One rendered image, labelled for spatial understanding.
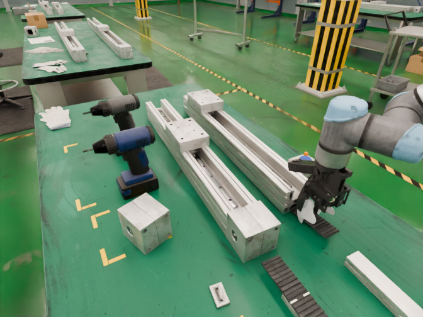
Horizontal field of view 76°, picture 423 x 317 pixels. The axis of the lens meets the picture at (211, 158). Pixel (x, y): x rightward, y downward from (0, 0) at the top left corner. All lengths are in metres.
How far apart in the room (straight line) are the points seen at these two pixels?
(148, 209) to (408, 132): 0.59
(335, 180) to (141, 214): 0.47
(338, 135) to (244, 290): 0.40
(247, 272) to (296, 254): 0.14
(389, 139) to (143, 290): 0.60
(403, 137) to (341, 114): 0.12
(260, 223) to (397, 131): 0.34
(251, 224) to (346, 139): 0.28
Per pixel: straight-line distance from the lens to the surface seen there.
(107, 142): 0.80
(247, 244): 0.67
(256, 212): 0.70
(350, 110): 0.61
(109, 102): 1.04
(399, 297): 0.75
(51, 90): 2.37
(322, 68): 3.97
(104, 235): 0.82
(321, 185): 0.72
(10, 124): 3.65
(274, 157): 0.93
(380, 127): 0.62
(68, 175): 1.09
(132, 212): 0.72
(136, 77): 2.43
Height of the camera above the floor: 1.37
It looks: 35 degrees down
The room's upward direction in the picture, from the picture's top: straight up
